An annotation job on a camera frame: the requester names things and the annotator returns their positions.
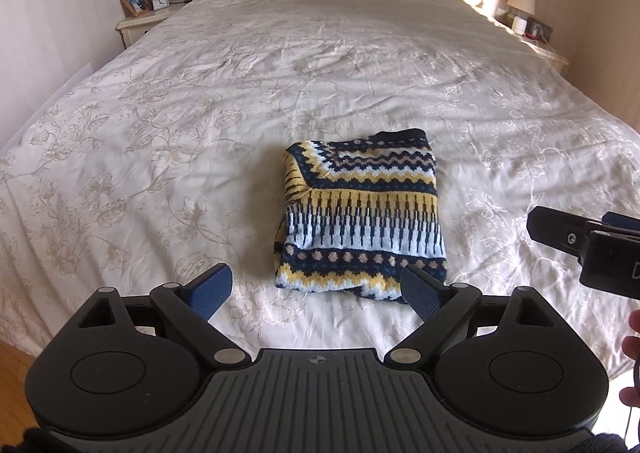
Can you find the navy yellow patterned knit sweater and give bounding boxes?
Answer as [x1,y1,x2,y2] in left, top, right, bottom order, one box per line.
[272,129,448,304]

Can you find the dark photo frame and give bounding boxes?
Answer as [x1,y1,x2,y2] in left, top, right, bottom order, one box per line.
[527,19,555,41]

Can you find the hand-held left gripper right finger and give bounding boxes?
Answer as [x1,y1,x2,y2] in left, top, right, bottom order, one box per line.
[385,264,551,366]

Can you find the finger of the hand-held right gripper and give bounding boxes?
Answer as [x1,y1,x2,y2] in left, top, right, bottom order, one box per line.
[527,206,601,254]
[602,212,640,235]

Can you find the dark fuzzy cloth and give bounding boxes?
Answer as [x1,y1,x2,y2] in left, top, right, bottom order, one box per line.
[20,427,66,453]
[575,433,631,453]

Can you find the cream nightstand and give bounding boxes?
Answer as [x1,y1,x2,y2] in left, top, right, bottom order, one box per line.
[116,3,188,51]
[492,16,571,69]

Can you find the person's right hand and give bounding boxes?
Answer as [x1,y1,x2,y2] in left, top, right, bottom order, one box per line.
[619,308,640,409]

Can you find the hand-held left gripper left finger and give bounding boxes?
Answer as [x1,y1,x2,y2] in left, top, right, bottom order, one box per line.
[77,263,246,369]

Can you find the bed with white floral bedspread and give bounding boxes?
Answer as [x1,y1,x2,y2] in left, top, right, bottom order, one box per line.
[0,0,640,374]

